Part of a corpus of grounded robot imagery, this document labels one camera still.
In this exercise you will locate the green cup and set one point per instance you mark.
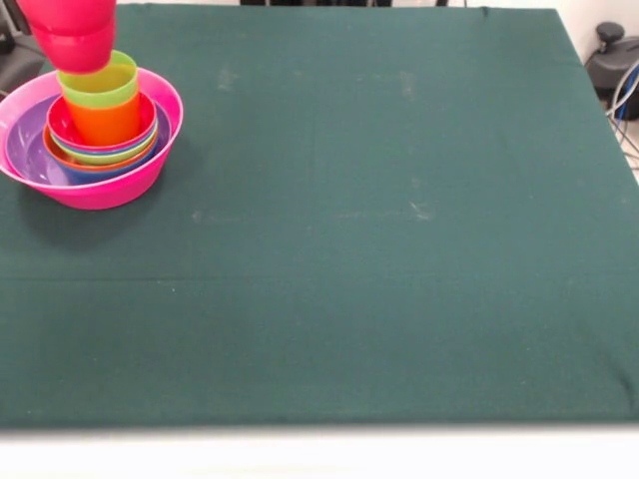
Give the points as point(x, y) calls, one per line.
point(100, 90)

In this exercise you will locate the orange cup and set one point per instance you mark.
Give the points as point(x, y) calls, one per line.
point(105, 125)

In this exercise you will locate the small pinkish red bowl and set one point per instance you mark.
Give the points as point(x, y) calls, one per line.
point(57, 125)

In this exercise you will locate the purple bowl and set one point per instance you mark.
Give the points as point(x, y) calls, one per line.
point(22, 144)

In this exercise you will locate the green bowl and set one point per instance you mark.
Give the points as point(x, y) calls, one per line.
point(100, 158)

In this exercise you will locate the dark blue bowl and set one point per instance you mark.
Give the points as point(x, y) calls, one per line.
point(151, 140)

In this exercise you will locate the light blue bowl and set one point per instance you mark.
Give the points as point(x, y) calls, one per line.
point(100, 178)

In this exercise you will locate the orange bowl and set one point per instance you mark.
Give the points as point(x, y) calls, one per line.
point(152, 147)

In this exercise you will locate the pinkish red cup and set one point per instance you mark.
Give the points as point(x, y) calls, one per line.
point(75, 40)

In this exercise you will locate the large pink bowl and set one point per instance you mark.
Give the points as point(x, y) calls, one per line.
point(100, 197)

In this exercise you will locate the dark green tablecloth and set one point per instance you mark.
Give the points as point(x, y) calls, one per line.
point(349, 324)

